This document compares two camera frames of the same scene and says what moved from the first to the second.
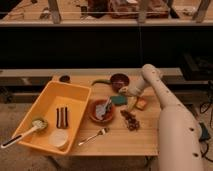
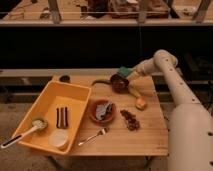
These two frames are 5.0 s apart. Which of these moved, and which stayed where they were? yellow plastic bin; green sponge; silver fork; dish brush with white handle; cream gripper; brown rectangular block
Moved: green sponge; cream gripper
Stayed: dish brush with white handle; silver fork; brown rectangular block; yellow plastic bin
